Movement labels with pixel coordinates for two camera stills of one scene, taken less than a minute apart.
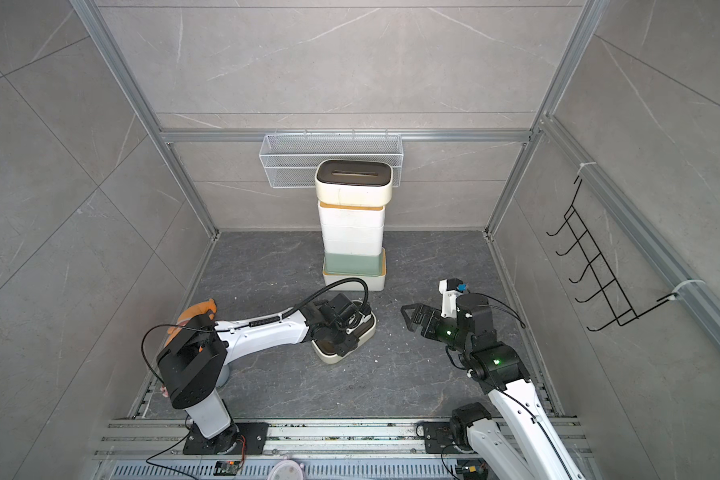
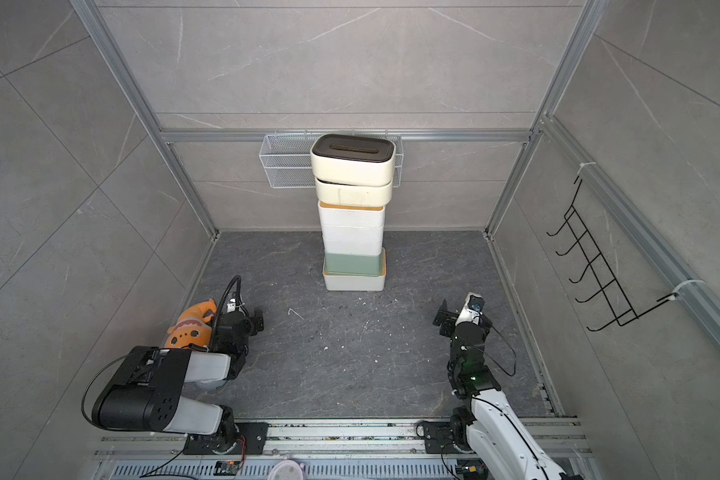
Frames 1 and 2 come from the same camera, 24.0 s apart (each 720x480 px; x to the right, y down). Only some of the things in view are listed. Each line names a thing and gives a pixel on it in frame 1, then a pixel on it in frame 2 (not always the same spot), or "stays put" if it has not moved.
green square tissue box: x=350 y=264 stays put
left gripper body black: x=343 y=339 to x=254 y=324
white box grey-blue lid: x=361 y=240 stays put
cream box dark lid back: x=365 y=334 to x=353 y=159
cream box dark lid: x=354 y=182 stays put
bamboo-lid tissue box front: x=352 y=214 stays put
